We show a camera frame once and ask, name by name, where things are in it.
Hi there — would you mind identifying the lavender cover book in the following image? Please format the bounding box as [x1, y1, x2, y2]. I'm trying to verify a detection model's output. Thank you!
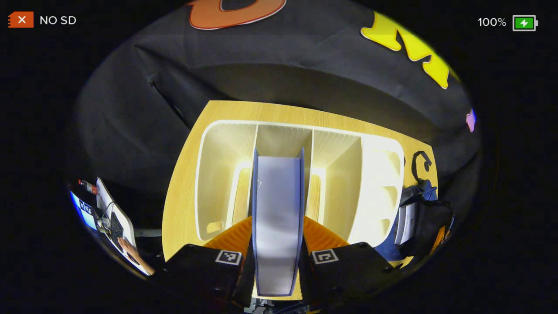
[252, 147, 306, 297]

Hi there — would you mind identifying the white cover book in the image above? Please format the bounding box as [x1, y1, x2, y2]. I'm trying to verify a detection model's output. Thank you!
[395, 201, 417, 245]

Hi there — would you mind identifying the computer monitor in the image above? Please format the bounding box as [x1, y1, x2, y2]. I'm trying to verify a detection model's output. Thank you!
[70, 191, 97, 231]

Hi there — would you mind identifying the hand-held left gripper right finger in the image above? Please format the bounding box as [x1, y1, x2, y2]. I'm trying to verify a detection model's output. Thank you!
[302, 216, 404, 301]

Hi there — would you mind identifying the red label bottle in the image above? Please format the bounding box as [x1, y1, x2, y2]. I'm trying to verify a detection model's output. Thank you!
[78, 179, 100, 195]

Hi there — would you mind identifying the black backdrop cloth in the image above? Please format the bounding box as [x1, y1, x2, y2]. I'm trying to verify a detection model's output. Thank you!
[74, 0, 480, 210]

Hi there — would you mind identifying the black keyboard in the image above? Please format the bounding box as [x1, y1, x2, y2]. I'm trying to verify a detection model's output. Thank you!
[109, 212, 125, 251]

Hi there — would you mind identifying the white bookshelf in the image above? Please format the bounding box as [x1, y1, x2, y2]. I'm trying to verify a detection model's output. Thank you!
[195, 120, 405, 245]

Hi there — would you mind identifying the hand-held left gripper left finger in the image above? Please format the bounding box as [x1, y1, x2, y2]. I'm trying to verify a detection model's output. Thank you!
[163, 216, 253, 306]

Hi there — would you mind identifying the white side desk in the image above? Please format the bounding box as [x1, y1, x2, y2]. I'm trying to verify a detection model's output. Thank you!
[96, 177, 153, 276]

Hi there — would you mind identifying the blue schoolbag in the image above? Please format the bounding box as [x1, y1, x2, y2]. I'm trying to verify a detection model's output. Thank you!
[375, 150, 456, 262]

